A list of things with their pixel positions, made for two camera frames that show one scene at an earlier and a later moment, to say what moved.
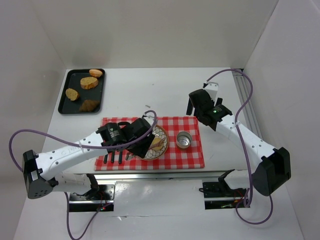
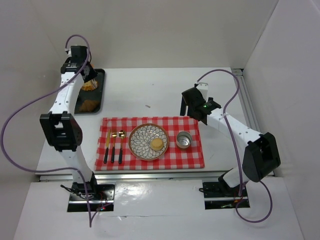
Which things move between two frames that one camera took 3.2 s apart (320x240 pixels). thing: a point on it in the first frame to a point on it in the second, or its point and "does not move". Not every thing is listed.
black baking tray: x=67 y=106 does not move
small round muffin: x=156 y=140 does not move
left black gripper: x=144 y=144 to x=88 y=72
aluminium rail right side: x=251 y=108 does not move
